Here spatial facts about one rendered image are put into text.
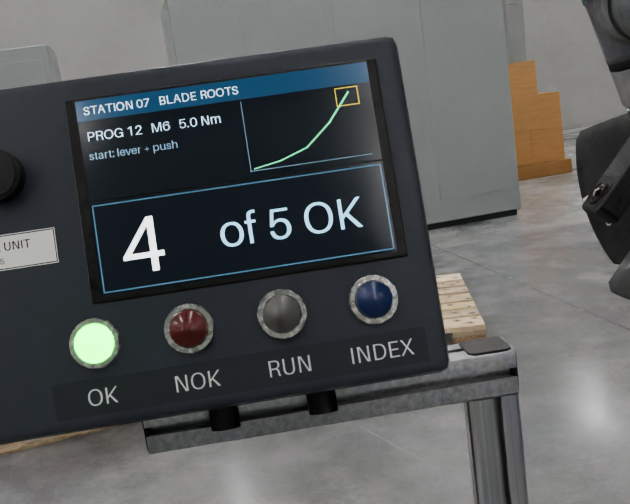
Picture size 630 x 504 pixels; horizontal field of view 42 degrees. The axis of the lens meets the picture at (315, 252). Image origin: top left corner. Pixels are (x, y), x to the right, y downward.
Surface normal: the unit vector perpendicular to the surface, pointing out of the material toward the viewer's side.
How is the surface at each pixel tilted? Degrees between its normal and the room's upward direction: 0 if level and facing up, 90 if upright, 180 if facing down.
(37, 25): 90
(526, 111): 90
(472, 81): 90
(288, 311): 75
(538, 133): 90
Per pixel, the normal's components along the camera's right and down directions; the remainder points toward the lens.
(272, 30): 0.22, 0.16
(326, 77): 0.05, -0.08
